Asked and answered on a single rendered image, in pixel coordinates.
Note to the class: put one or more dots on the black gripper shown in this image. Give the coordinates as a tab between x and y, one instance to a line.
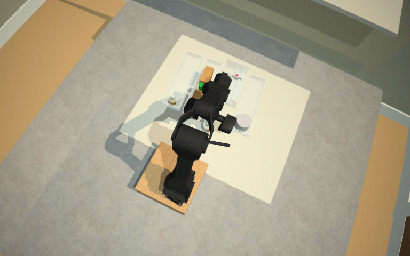
227	123

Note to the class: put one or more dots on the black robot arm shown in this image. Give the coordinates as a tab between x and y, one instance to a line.
189	143

